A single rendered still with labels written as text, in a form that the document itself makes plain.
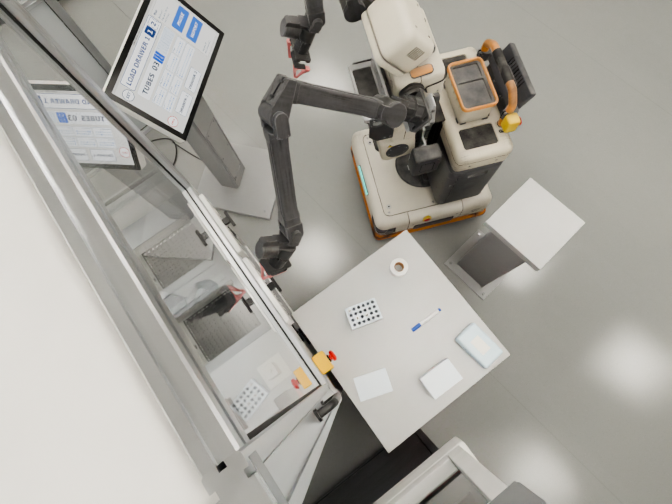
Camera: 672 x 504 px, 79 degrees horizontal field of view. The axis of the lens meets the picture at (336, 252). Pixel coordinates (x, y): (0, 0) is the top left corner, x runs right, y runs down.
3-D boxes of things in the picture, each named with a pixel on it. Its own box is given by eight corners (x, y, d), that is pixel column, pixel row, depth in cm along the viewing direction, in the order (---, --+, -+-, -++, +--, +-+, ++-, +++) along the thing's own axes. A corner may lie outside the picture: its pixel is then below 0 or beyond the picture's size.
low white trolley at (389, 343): (391, 268, 240) (406, 229, 167) (460, 356, 226) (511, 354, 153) (311, 328, 234) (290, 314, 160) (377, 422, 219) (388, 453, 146)
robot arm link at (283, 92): (280, 74, 98) (264, 65, 105) (269, 130, 104) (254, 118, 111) (410, 104, 124) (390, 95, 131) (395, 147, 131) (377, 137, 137)
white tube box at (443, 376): (444, 357, 153) (447, 357, 148) (459, 377, 151) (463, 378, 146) (417, 378, 152) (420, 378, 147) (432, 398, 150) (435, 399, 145)
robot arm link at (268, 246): (303, 232, 130) (291, 219, 136) (271, 232, 123) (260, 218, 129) (294, 263, 135) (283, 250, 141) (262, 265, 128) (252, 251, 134)
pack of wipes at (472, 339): (453, 339, 155) (456, 338, 151) (470, 322, 156) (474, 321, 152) (483, 369, 152) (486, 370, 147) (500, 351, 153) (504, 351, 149)
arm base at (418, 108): (432, 118, 129) (422, 87, 132) (415, 114, 124) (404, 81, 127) (414, 134, 136) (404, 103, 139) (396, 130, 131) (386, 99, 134)
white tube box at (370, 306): (374, 298, 160) (374, 297, 157) (382, 318, 158) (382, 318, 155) (344, 310, 160) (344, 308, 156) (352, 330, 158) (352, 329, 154)
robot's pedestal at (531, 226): (478, 229, 244) (530, 174, 170) (517, 264, 237) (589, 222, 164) (443, 263, 240) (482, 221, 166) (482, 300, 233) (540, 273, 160)
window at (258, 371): (186, 189, 151) (-84, -78, 59) (320, 385, 131) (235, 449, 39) (184, 190, 151) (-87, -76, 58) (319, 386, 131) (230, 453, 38)
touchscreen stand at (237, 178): (288, 155, 263) (248, 34, 164) (270, 220, 252) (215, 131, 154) (216, 141, 268) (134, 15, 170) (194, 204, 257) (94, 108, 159)
